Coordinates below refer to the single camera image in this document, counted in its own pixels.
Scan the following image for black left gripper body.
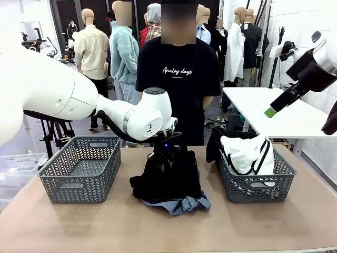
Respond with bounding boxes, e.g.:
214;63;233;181
147;138;184;168

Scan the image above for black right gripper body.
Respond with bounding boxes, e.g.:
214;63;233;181
285;48;337;93

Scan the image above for black top garment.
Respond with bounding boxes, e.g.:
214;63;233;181
205;126;258;164

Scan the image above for white garment black trim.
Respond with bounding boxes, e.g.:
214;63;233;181
220;135;276;187

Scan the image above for large white table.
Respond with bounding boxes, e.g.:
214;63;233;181
222;86;337;140

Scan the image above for thin black light stand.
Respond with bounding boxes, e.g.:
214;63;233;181
267;25;286;89

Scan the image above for blue denim shorts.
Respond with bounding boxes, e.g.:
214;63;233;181
141;193;211;216

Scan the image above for person in black t-shirt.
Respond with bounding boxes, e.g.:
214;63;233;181
135;0;222;147

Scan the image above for dark grey bin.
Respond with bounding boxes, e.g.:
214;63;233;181
226;110;245;132

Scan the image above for mannequin in black jacket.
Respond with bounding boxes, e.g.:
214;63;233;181
241;8;271;87

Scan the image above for mannequin in white shirt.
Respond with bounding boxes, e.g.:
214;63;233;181
223;7;247;88

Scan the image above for grey plastic woven basket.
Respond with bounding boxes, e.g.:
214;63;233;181
214;135;297;204
36;135;122;204

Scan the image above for mannequin in blue fleece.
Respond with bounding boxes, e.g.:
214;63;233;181
109;0;142;106

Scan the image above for mannequin in blue shirt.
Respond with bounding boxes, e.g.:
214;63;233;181
196;4;212;46

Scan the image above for black tripod stand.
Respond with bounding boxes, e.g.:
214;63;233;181
38;119;76;159

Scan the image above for mannequin in red garment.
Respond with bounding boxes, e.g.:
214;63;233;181
139;12;148;50

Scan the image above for mannequin in plaid hoodie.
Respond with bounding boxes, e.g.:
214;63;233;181
143;3;162;45

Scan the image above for mannequin in cream shirt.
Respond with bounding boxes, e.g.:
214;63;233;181
73;8;110;131

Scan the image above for clear plastic storage box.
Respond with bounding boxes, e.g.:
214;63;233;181
0;152;48;187

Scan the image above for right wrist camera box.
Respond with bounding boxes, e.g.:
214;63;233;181
269;40;300;62

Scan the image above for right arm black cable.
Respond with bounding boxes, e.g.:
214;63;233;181
321;101;337;136

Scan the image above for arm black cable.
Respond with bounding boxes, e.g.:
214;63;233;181
321;101;337;136
23;109;183;145

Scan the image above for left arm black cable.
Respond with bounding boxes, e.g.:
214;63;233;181
23;109;183;145

